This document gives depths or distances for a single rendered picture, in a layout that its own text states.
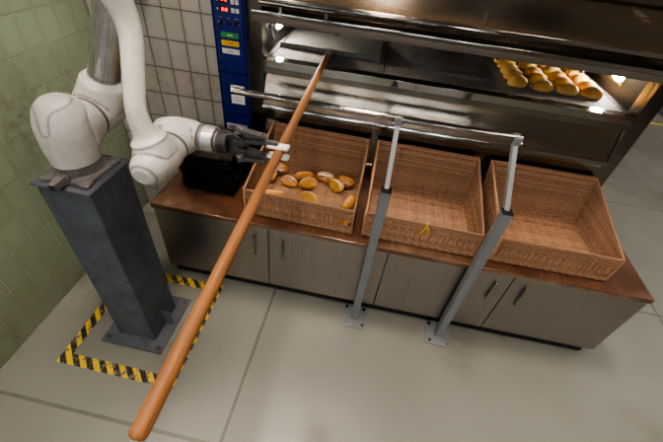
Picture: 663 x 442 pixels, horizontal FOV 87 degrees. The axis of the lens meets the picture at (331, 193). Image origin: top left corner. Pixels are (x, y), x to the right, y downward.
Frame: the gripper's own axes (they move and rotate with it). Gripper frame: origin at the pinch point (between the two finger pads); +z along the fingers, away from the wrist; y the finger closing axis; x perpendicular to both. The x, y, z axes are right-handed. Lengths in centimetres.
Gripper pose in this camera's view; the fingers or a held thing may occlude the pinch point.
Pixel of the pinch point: (278, 151)
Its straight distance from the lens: 115.4
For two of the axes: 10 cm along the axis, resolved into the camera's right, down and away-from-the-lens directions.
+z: 9.8, 1.9, -0.7
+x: -1.7, 6.2, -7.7
